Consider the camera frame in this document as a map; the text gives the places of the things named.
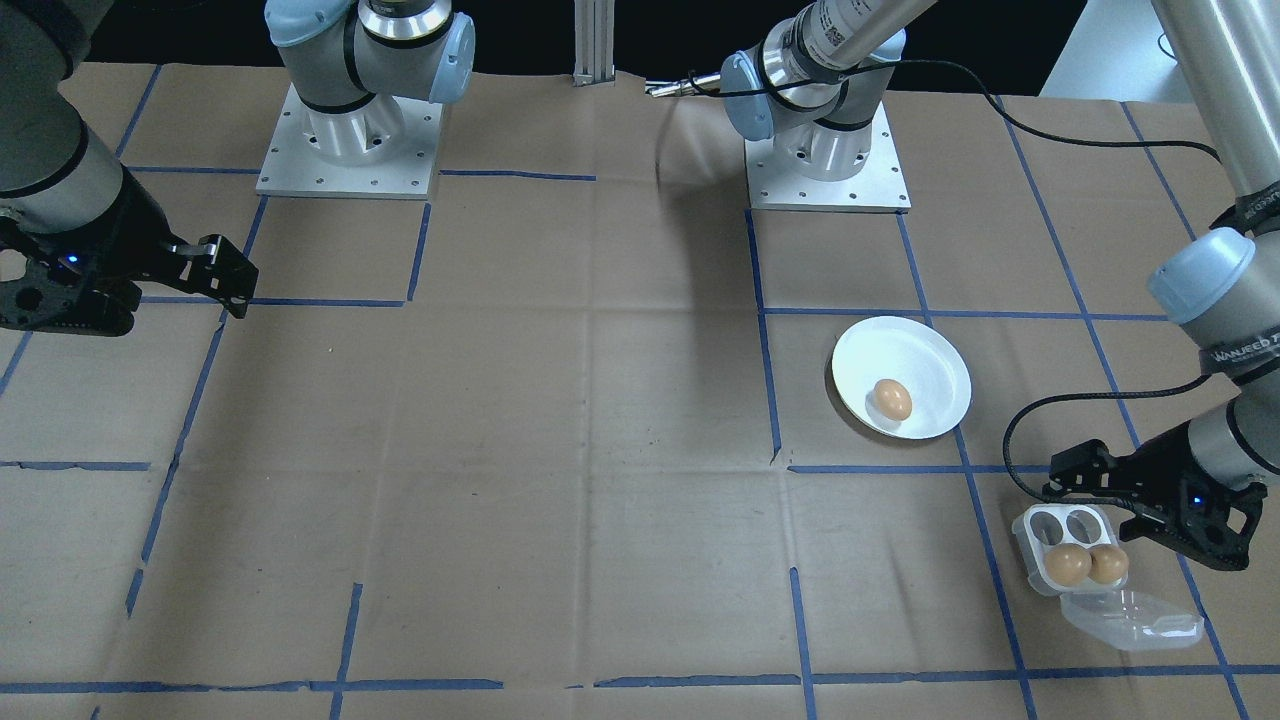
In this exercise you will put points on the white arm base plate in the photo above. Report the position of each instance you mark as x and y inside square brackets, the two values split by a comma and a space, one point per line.
[880, 190]
[290, 180]

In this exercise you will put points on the white round plate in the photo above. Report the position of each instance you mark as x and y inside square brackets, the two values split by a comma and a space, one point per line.
[920, 360]

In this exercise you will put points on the aluminium V-frame post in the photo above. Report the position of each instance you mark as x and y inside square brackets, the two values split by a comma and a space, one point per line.
[595, 40]

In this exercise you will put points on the brown egg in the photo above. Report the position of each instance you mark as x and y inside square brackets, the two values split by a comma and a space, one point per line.
[1067, 564]
[1108, 563]
[892, 399]

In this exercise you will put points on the clear plastic egg box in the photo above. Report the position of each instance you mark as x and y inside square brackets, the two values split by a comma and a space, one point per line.
[1130, 615]

